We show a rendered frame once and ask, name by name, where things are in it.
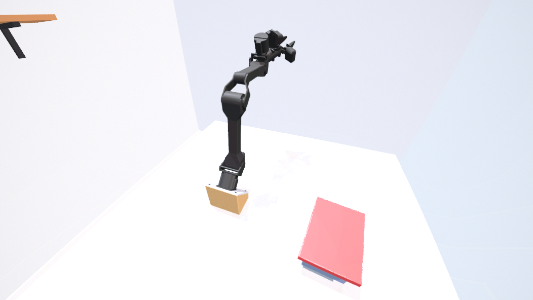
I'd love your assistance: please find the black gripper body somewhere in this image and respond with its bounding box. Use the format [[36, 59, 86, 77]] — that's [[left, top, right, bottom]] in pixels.
[[269, 46, 296, 63]]

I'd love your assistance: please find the red lid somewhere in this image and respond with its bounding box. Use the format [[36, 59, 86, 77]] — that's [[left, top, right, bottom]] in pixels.
[[297, 196, 365, 287]]

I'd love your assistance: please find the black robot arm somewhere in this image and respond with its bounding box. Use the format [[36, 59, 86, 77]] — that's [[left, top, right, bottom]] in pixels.
[[216, 29, 283, 191]]

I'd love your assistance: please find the light blue open storage box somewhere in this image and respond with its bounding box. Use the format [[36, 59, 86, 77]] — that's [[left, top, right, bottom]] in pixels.
[[302, 262, 347, 284]]

